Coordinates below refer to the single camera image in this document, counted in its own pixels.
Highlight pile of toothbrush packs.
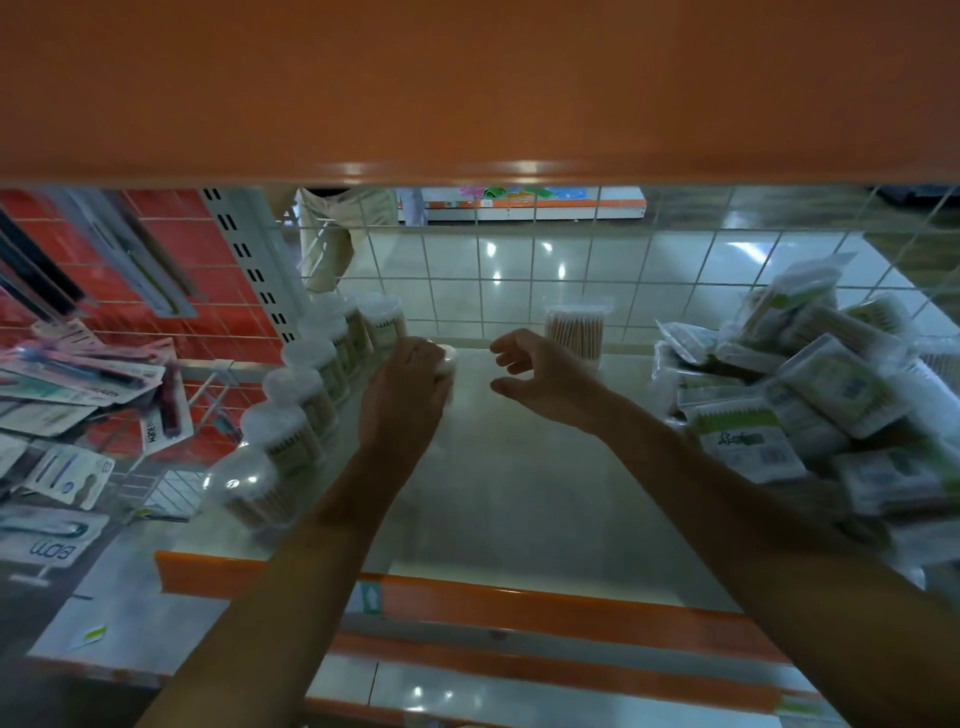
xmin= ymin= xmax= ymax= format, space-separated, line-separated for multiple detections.
xmin=0 ymin=318 xmax=196 ymax=573

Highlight white wire basket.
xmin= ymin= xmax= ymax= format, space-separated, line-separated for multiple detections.
xmin=127 ymin=359 xmax=250 ymax=524

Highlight distant white orange shelf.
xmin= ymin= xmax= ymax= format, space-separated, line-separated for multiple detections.
xmin=397 ymin=185 xmax=648 ymax=226

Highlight white shelf board orange rim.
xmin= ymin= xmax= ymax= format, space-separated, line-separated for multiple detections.
xmin=329 ymin=611 xmax=834 ymax=718
xmin=26 ymin=517 xmax=228 ymax=685
xmin=299 ymin=652 xmax=796 ymax=728
xmin=0 ymin=0 xmax=960 ymax=189

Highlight person's left hand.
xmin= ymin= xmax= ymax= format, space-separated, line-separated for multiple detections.
xmin=358 ymin=337 xmax=455 ymax=481

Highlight price label green arrow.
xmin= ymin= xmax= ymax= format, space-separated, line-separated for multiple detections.
xmin=344 ymin=581 xmax=385 ymax=618

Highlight person's right hand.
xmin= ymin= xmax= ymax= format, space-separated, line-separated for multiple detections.
xmin=488 ymin=328 xmax=613 ymax=438

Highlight hanging dark packaged items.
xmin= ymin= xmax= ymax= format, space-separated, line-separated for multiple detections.
xmin=44 ymin=188 xmax=200 ymax=322
xmin=0 ymin=208 xmax=90 ymax=320

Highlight person's right forearm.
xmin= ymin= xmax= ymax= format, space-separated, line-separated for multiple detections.
xmin=590 ymin=401 xmax=960 ymax=728

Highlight white slotted shelf post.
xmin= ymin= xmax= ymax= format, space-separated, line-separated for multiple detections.
xmin=200 ymin=187 xmax=309 ymax=346

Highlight white shelf orange rail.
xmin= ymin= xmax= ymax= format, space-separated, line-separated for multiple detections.
xmin=153 ymin=344 xmax=960 ymax=667

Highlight pile of cotton swab packs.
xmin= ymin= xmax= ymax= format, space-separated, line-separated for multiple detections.
xmin=650 ymin=253 xmax=960 ymax=573

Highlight person's left forearm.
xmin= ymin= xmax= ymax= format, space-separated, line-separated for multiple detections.
xmin=138 ymin=457 xmax=423 ymax=728

